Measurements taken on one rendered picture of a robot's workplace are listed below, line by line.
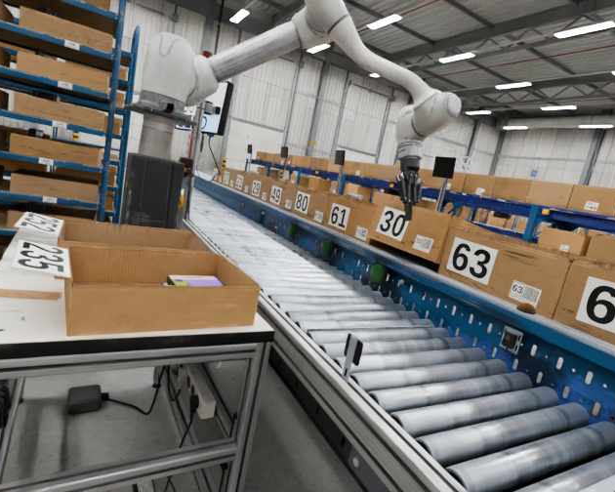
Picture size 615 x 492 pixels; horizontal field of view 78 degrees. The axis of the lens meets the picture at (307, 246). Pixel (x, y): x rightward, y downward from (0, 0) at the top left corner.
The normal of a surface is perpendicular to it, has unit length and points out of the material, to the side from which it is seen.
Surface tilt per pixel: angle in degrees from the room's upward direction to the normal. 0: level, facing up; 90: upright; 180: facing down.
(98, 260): 89
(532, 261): 90
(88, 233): 89
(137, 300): 91
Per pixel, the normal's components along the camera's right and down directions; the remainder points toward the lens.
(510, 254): -0.86, -0.08
